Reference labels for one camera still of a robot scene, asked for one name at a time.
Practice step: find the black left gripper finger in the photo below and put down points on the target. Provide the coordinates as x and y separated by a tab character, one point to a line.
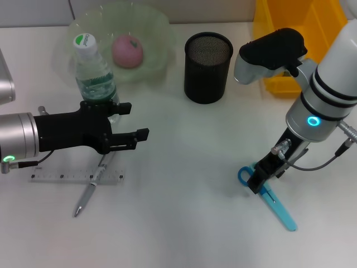
124	109
142	134

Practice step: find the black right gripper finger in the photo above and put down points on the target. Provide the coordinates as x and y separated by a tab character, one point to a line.
255	185
272	171

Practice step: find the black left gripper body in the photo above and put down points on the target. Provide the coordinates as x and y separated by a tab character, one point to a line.
69	131

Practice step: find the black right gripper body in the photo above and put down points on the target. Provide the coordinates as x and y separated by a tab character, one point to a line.
281	150

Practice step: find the blue scissors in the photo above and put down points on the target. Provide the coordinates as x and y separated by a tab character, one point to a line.
281	212

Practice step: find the clear green-label water bottle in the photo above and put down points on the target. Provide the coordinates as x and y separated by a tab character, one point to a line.
94	81

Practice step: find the clear plastic ruler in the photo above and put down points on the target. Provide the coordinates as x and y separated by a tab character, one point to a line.
55	176

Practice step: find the silver ballpoint pen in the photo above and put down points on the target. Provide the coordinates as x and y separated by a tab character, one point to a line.
86	195

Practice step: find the green translucent fruit bowl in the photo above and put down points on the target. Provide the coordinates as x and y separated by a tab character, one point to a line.
156	42

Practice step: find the black mesh pen holder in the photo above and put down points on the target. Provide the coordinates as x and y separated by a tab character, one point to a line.
206	78

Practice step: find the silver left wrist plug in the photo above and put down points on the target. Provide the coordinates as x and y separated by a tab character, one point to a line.
43	110

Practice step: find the yellow plastic bin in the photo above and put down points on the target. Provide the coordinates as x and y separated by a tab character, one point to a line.
267	16

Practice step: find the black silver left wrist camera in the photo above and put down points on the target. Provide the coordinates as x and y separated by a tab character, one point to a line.
5	83

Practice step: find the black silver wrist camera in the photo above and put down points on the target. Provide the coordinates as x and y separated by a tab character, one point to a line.
5	83
267	53

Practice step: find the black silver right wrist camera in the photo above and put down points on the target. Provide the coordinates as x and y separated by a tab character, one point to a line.
267	53

